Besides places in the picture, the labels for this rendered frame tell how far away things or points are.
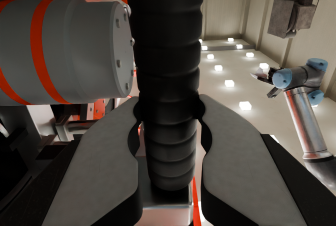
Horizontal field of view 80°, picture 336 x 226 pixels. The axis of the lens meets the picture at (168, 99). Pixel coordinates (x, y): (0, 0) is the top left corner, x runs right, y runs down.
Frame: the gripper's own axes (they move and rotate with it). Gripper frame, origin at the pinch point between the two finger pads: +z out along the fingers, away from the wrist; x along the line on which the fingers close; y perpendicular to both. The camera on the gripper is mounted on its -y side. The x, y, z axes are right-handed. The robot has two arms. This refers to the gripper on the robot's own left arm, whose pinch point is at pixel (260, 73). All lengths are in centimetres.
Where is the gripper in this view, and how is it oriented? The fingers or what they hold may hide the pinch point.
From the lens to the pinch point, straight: 128.2
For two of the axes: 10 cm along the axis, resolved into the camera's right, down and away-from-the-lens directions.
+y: 1.0, -8.8, -4.6
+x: -9.5, 0.5, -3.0
